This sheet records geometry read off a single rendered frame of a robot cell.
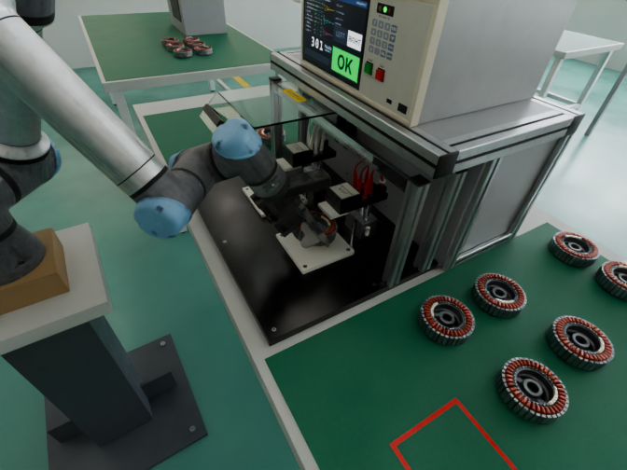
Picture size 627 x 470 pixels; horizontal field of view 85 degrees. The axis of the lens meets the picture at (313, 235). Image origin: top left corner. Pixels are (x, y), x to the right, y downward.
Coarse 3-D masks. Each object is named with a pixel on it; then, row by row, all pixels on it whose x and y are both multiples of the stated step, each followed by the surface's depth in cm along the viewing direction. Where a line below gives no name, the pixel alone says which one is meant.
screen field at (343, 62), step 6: (336, 48) 78; (336, 54) 78; (342, 54) 76; (348, 54) 75; (336, 60) 79; (342, 60) 77; (348, 60) 75; (354, 60) 74; (336, 66) 80; (342, 66) 78; (348, 66) 76; (354, 66) 74; (342, 72) 78; (348, 72) 77; (354, 72) 75; (354, 78) 76
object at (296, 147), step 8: (288, 144) 100; (296, 144) 100; (304, 144) 100; (288, 152) 97; (296, 152) 96; (304, 152) 97; (312, 152) 98; (320, 152) 101; (328, 152) 102; (336, 152) 103; (280, 160) 100; (288, 160) 99; (296, 160) 97; (304, 160) 98; (312, 160) 100; (320, 160) 103; (288, 168) 98; (296, 168) 99; (320, 168) 104
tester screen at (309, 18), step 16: (320, 0) 77; (336, 0) 73; (352, 0) 69; (304, 16) 85; (320, 16) 79; (336, 16) 74; (352, 16) 70; (304, 32) 87; (320, 32) 81; (304, 48) 89; (352, 48) 73; (320, 64) 85; (352, 80) 76
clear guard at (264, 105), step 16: (224, 96) 87; (240, 96) 87; (256, 96) 88; (272, 96) 88; (288, 96) 89; (304, 96) 89; (224, 112) 84; (240, 112) 80; (256, 112) 80; (272, 112) 81; (288, 112) 81; (304, 112) 81; (320, 112) 82; (256, 128) 75
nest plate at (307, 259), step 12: (288, 240) 90; (336, 240) 91; (288, 252) 87; (300, 252) 87; (312, 252) 87; (324, 252) 87; (336, 252) 87; (348, 252) 87; (300, 264) 83; (312, 264) 84; (324, 264) 84
